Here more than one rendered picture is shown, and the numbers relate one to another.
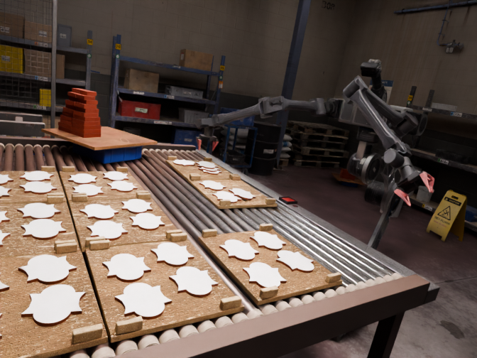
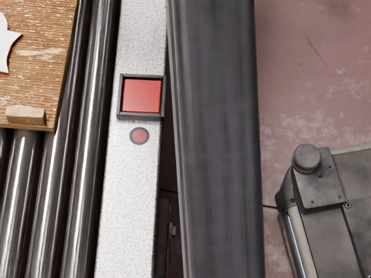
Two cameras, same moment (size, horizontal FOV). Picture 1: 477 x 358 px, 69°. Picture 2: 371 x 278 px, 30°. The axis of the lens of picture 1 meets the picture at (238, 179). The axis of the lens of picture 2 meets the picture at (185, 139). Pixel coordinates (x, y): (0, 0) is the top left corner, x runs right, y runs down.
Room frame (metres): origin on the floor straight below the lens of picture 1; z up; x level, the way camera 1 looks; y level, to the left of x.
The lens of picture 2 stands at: (1.44, -0.66, 1.88)
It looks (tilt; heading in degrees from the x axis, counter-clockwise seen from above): 64 degrees down; 33
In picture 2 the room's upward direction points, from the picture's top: 3 degrees clockwise
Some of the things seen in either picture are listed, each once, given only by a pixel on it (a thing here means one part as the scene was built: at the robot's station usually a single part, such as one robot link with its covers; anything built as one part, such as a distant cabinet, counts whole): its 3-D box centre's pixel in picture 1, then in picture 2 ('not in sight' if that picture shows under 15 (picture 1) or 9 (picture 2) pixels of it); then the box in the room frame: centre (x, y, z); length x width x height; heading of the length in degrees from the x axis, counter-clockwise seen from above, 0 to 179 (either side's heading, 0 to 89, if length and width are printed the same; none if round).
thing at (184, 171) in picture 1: (201, 170); not in sight; (2.18, 0.25, 0.93); 0.41 x 0.35 x 0.02; 32
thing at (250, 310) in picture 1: (151, 198); not in sight; (1.60, 0.41, 0.90); 1.95 x 0.05 x 0.05; 34
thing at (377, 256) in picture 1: (267, 195); (144, 21); (2.00, -0.19, 0.89); 2.08 x 0.09 x 0.06; 34
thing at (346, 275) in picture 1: (229, 194); not in sight; (1.85, 0.03, 0.90); 1.95 x 0.05 x 0.05; 34
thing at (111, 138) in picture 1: (101, 136); not in sight; (2.20, 0.92, 1.03); 0.50 x 0.50 x 0.02; 62
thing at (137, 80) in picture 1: (141, 80); not in sight; (6.11, 1.93, 1.26); 0.49 x 0.38 x 0.34; 123
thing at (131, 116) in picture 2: (287, 200); (142, 97); (1.86, -0.30, 0.92); 0.08 x 0.08 x 0.02; 34
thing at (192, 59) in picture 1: (195, 60); not in sight; (6.47, 1.10, 1.74); 0.50 x 0.38 x 0.32; 117
